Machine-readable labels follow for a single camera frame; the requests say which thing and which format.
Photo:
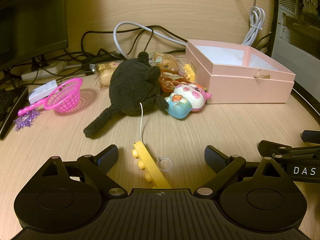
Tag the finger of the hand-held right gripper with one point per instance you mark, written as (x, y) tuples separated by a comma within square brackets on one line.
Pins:
[(272, 148), (311, 136)]

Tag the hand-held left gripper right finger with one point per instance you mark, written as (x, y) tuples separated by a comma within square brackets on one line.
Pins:
[(212, 156)]

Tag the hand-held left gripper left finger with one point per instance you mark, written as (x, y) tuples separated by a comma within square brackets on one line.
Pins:
[(110, 155)]

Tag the long yellow building block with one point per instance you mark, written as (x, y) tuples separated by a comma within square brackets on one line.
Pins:
[(147, 165)]

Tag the pink pig toy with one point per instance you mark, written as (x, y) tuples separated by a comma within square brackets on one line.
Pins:
[(185, 100)]

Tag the pink cardboard box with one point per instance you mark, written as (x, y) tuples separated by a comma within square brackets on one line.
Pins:
[(250, 87)]

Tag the black plush cat toy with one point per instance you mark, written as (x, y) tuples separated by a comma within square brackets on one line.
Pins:
[(132, 90)]

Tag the pink plastic basket scoop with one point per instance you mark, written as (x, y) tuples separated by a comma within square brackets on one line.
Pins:
[(62, 105)]

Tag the clear bread packet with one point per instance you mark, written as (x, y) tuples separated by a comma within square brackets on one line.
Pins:
[(105, 76)]

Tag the small yellow building block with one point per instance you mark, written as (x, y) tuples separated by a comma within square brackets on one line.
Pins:
[(189, 72)]

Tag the red snack packet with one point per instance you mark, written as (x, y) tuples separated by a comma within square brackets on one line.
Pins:
[(170, 80)]

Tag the small white box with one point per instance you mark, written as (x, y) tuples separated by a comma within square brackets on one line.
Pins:
[(41, 90)]

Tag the beige pastry packet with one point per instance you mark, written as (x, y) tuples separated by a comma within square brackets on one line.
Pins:
[(162, 61)]

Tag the pile of purple beads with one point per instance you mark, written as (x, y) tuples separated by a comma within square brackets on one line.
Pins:
[(25, 118)]

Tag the black power adapter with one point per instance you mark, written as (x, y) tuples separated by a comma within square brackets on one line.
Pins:
[(100, 58)]

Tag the computer case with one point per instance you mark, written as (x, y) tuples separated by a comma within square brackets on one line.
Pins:
[(295, 30)]

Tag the white power strip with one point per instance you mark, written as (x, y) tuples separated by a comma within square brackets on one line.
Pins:
[(37, 73)]

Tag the black keyboard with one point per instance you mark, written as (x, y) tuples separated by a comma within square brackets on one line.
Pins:
[(10, 110)]

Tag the black monitor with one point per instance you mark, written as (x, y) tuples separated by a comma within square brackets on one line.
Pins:
[(30, 17)]

